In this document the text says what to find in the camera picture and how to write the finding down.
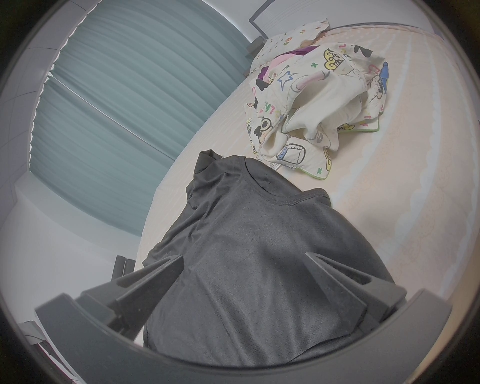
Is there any white printed pillow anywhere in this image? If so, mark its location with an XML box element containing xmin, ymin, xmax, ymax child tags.
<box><xmin>249</xmin><ymin>18</ymin><xmax>331</xmax><ymax>72</ymax></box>

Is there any black chair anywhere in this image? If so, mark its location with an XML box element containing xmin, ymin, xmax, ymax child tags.
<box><xmin>112</xmin><ymin>255</ymin><xmax>136</xmax><ymax>281</ymax></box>

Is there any blue-green curtain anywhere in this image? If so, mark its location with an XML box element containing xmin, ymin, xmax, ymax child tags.
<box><xmin>50</xmin><ymin>0</ymin><xmax>256</xmax><ymax>162</ymax></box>
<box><xmin>28</xmin><ymin>75</ymin><xmax>176</xmax><ymax>238</ymax></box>

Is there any white printed garment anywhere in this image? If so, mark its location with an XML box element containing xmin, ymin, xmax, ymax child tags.
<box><xmin>244</xmin><ymin>44</ymin><xmax>389</xmax><ymax>181</ymax></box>

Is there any pink garment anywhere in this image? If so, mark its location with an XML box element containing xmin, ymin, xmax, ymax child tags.
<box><xmin>259</xmin><ymin>52</ymin><xmax>301</xmax><ymax>82</ymax></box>

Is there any bed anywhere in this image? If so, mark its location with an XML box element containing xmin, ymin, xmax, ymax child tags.
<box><xmin>136</xmin><ymin>0</ymin><xmax>480</xmax><ymax>338</ymax></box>

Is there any grey bedside table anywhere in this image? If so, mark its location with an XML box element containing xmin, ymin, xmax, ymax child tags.
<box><xmin>245</xmin><ymin>34</ymin><xmax>268</xmax><ymax>57</ymax></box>

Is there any purple garment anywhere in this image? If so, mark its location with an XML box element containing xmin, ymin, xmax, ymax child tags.
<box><xmin>257</xmin><ymin>45</ymin><xmax>320</xmax><ymax>81</ymax></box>

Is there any black T-shirt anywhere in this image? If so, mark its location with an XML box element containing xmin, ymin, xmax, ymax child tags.
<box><xmin>142</xmin><ymin>149</ymin><xmax>398</xmax><ymax>368</ymax></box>

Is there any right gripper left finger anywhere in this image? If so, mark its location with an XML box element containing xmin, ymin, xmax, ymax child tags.
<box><xmin>77</xmin><ymin>254</ymin><xmax>184</xmax><ymax>340</ymax></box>

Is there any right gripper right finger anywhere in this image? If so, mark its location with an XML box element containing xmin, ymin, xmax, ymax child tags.
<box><xmin>304</xmin><ymin>252</ymin><xmax>409</xmax><ymax>334</ymax></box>

